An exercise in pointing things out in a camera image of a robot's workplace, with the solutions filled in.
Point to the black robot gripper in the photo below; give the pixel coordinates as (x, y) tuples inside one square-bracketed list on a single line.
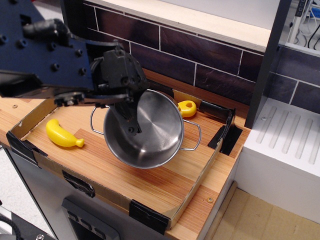
[(119, 81)]

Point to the stainless steel pot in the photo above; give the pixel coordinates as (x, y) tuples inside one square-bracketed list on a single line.
[(161, 137)]

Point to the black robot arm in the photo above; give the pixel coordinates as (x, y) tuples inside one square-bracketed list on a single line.
[(42, 59)]

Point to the taped cardboard fence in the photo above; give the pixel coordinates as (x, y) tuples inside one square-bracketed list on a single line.
[(176, 201)]

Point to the yellow toy banana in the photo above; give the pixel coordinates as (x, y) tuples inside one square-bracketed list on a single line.
[(60, 136)]

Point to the grey oven control panel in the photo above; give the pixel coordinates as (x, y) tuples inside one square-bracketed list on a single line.
[(89, 220)]

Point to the light wooden shelf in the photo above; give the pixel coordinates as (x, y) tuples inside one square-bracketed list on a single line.
[(216, 27)]

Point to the white toy sink drainboard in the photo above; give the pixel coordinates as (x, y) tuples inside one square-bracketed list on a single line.
[(280, 160)]

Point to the yellow handled toy knife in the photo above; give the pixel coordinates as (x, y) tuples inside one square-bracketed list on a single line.
[(187, 108)]

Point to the dark grey vertical post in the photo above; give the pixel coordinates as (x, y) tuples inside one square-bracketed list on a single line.
[(278, 37)]

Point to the white wire rack with cables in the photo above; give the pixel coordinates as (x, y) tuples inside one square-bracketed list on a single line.
[(304, 26)]

